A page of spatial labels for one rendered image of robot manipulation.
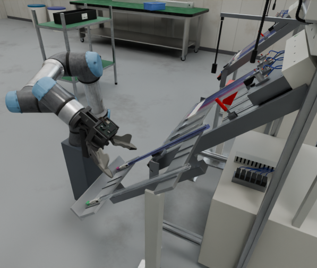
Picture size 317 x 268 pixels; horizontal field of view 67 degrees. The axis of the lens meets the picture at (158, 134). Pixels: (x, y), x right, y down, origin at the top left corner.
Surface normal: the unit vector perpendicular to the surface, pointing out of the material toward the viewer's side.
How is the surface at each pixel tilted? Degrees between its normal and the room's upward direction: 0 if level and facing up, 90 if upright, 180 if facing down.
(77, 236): 0
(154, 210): 90
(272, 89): 90
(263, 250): 90
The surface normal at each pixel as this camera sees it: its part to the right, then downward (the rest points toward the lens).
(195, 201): 0.03, -0.83
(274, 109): -0.44, 0.49
